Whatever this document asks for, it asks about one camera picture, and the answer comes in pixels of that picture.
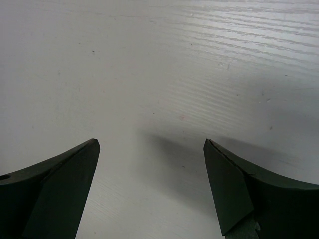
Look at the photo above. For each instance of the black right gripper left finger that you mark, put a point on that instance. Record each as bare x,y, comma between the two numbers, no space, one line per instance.
47,200

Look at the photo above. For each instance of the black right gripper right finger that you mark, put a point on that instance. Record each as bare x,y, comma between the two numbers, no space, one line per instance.
252,202

